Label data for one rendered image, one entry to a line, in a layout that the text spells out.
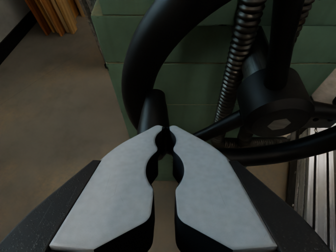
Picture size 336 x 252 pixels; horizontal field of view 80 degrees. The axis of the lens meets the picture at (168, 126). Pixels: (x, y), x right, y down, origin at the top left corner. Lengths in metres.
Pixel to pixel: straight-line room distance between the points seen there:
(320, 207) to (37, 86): 1.59
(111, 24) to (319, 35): 0.33
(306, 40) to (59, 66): 1.48
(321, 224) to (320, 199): 0.09
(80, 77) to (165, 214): 1.02
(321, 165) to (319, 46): 0.62
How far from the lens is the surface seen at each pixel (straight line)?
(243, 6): 0.23
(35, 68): 1.71
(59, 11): 1.87
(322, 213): 0.91
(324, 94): 0.58
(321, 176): 0.97
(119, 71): 0.42
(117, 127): 1.17
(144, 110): 0.16
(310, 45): 0.44
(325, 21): 0.29
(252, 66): 0.24
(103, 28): 0.37
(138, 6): 0.34
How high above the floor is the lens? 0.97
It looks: 57 degrees down
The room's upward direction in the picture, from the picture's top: straight up
